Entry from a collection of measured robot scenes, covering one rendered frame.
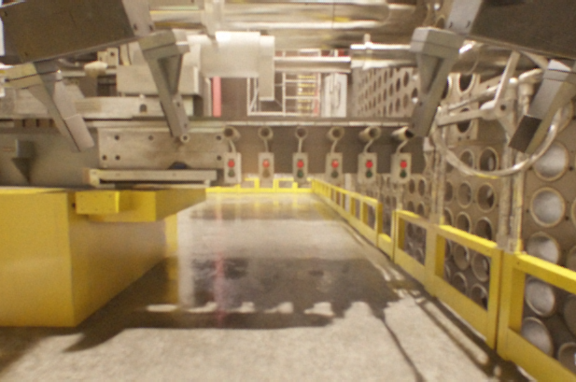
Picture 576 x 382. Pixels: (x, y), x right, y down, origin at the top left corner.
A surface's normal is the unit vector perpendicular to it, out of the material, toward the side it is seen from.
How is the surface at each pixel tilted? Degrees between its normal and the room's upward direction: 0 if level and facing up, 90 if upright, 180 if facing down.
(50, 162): 90
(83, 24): 113
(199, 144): 90
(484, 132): 90
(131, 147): 90
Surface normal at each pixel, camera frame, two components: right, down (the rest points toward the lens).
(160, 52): -0.09, 0.47
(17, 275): 0.01, 0.08
